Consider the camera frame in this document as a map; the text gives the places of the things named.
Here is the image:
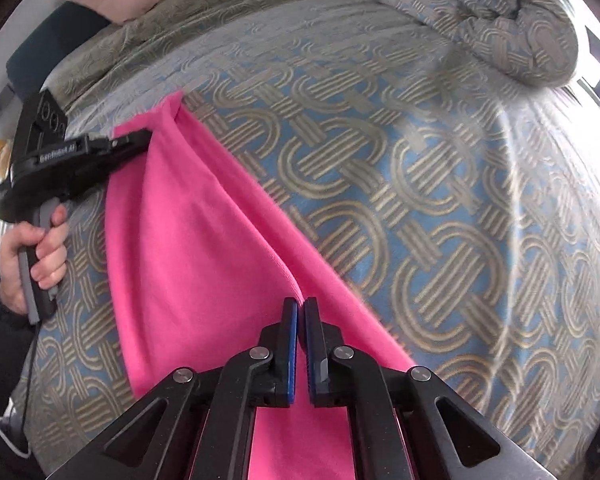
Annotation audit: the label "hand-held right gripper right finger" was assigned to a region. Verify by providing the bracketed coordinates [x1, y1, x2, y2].
[302, 297, 561, 480]

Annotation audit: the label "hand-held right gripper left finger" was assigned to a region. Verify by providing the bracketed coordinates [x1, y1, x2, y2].
[47, 297, 301, 480]

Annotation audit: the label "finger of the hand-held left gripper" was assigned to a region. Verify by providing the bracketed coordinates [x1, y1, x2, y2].
[82, 128, 154, 181]

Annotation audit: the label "pink pants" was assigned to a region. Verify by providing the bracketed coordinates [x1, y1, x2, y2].
[104, 91, 416, 480]

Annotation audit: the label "person's left forearm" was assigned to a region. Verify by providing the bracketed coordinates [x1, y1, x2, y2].
[0, 247, 33, 411]

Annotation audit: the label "person's left hand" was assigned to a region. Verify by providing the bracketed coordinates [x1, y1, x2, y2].
[0, 207, 71, 313]

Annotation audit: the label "yellow plush toy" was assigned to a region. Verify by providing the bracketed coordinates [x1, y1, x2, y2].
[0, 137, 15, 183]

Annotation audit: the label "blue headboard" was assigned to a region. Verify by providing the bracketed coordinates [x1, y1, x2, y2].
[6, 0, 111, 101]

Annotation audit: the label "bed with patterned bedspread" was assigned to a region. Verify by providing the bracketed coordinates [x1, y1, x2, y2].
[10, 0, 600, 480]

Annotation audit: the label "folded grey duvet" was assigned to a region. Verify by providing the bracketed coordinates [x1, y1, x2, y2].
[320, 0, 580, 88]

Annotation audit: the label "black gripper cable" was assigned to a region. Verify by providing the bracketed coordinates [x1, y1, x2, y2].
[17, 319, 43, 441]

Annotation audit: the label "white cable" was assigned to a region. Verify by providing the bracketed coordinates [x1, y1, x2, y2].
[0, 402, 31, 458]

